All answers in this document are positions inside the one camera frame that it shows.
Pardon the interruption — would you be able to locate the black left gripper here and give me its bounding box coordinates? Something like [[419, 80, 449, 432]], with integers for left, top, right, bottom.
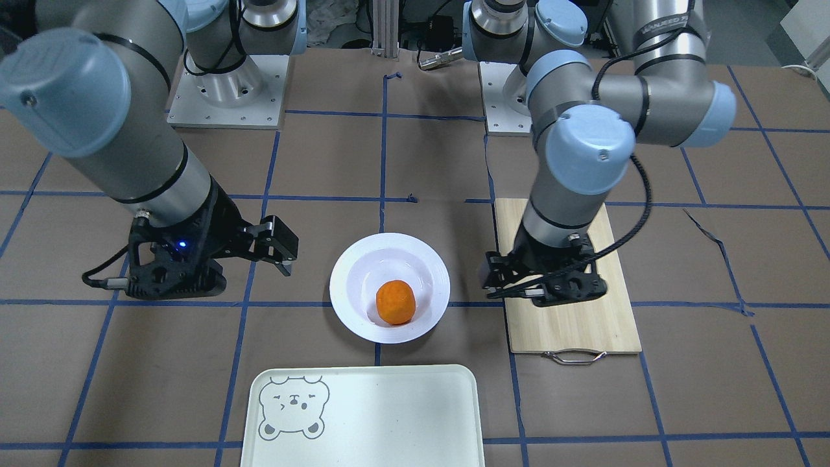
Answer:
[[481, 231, 608, 307]]

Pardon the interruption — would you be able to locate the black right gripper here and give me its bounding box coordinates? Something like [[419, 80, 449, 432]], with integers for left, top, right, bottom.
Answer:
[[126, 181, 299, 300]]

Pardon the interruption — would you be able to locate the white round plate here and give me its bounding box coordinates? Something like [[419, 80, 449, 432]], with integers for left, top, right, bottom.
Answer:
[[329, 233, 451, 344]]

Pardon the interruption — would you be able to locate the orange fruit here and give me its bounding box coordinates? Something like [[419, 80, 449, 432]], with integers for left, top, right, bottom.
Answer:
[[375, 279, 417, 326]]

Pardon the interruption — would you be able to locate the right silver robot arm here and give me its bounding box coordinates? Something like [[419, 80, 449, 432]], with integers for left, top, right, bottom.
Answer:
[[2, 1, 307, 300]]

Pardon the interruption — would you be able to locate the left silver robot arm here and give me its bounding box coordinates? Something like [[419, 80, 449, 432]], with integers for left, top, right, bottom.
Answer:
[[462, 1, 736, 307]]

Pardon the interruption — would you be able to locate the cream bear tray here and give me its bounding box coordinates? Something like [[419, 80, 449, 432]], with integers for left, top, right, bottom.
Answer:
[[241, 364, 486, 466]]

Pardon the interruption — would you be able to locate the wooden cutting board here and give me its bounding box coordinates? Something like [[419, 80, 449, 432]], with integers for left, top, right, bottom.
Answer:
[[494, 198, 643, 366]]

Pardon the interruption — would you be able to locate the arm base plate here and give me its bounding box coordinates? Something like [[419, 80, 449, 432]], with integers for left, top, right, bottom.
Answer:
[[479, 62, 531, 137], [167, 55, 291, 130]]

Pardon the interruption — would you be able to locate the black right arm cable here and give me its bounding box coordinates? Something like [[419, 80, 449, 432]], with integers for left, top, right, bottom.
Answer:
[[82, 246, 130, 289]]

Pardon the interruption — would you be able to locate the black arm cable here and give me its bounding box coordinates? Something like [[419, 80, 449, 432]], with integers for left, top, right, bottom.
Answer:
[[82, 246, 130, 289], [571, 57, 653, 273]]

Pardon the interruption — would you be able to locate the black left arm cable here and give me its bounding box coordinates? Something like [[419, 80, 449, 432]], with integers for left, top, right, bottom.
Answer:
[[571, 57, 653, 273]]

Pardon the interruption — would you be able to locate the aluminium frame post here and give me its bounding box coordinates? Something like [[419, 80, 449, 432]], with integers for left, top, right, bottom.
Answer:
[[371, 1, 399, 61]]

